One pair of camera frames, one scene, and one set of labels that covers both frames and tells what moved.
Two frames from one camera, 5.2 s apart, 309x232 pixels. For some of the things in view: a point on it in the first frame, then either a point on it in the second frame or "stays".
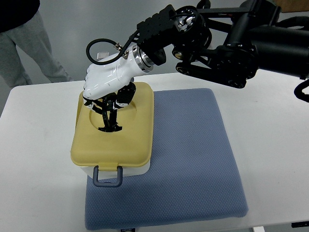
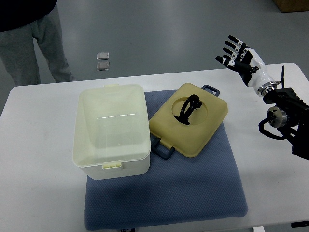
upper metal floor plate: (102, 55) stays
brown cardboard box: (293, 6) stays
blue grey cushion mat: (191, 177) stays
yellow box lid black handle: (133, 145) -> (187, 120)
